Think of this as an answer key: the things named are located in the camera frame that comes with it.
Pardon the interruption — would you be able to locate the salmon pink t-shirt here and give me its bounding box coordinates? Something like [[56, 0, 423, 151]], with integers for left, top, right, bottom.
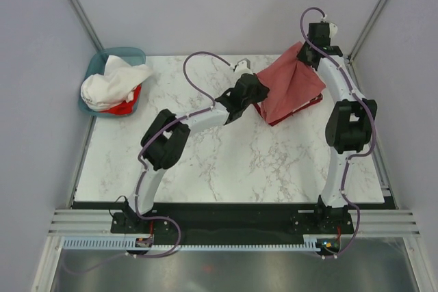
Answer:
[[257, 42, 326, 122]]

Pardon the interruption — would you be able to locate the red t-shirt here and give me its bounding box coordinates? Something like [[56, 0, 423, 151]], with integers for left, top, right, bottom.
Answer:
[[253, 94, 323, 127], [103, 85, 142, 116]]

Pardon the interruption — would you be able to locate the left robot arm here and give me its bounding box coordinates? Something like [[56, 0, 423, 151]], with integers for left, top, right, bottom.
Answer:
[[126, 73, 270, 233]]

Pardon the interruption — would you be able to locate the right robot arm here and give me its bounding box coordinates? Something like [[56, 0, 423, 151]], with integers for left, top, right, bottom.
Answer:
[[298, 21, 377, 208]]

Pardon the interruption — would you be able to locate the teal plastic basket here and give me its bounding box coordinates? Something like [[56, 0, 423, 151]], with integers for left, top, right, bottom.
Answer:
[[79, 47, 153, 118]]

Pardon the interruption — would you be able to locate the crumpled red t-shirt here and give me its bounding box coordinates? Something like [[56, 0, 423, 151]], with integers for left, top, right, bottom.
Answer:
[[103, 85, 142, 116]]

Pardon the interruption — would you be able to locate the crumpled white t-shirt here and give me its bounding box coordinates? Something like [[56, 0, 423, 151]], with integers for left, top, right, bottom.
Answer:
[[80, 55, 153, 112]]

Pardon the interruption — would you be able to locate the right aluminium frame post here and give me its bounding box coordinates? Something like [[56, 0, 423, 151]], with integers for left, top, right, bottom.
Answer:
[[347, 0, 389, 62]]

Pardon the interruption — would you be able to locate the aluminium frame post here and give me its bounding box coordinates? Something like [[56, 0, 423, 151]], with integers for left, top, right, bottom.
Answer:
[[68, 0, 104, 51], [347, 0, 389, 62]]

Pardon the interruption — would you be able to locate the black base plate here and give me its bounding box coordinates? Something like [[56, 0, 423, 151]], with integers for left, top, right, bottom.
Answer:
[[111, 202, 354, 244]]

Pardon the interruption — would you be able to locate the white slotted cable duct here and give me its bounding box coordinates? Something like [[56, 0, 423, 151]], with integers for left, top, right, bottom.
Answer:
[[62, 236, 340, 252]]

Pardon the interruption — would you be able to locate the aluminium front rail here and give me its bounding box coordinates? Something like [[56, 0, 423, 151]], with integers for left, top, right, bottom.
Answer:
[[48, 209, 420, 237]]

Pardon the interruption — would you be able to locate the left aluminium frame post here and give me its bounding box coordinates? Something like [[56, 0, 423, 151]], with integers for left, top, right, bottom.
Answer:
[[68, 0, 104, 51]]

